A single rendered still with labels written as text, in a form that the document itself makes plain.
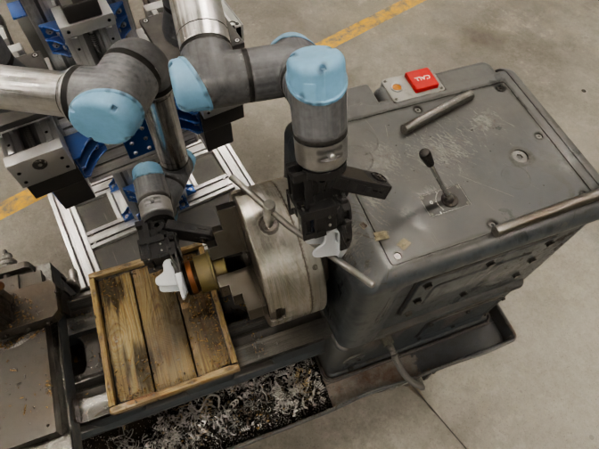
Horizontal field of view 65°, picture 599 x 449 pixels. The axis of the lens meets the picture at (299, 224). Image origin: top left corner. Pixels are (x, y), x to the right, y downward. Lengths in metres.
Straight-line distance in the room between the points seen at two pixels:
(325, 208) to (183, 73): 0.27
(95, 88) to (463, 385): 1.82
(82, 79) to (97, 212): 1.38
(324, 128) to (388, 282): 0.37
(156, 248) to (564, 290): 1.98
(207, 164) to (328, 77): 1.77
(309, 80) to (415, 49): 2.75
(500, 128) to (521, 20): 2.69
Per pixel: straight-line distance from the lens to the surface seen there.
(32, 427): 1.19
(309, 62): 0.59
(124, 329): 1.27
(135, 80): 0.95
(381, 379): 1.56
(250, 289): 1.00
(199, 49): 0.70
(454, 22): 3.61
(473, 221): 0.98
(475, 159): 1.07
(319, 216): 0.70
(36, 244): 2.58
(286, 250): 0.91
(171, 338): 1.23
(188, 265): 1.03
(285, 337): 1.22
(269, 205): 0.85
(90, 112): 0.92
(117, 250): 2.16
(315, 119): 0.61
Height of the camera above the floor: 2.04
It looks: 60 degrees down
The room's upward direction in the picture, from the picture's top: 4 degrees clockwise
